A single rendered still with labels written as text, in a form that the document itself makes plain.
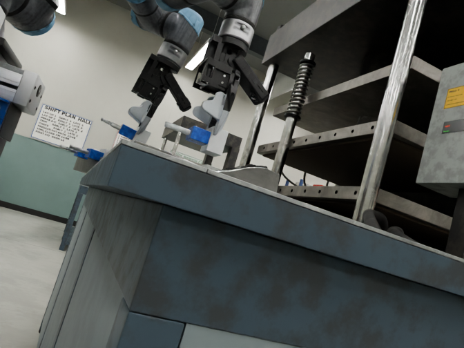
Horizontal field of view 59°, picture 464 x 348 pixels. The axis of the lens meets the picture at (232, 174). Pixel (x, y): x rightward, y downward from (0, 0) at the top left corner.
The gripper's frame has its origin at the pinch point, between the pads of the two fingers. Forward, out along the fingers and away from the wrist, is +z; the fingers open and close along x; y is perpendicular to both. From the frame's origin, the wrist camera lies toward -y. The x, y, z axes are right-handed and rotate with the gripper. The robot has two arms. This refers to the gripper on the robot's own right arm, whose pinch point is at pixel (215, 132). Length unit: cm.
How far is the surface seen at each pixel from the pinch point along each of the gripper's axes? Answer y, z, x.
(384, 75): -69, -55, -41
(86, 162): 22, 12, -53
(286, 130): -63, -37, -97
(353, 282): -4, 21, 50
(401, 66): -61, -49, -22
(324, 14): -56, -92, -80
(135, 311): 16, 28, 50
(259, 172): -17.2, 3.2, -10.1
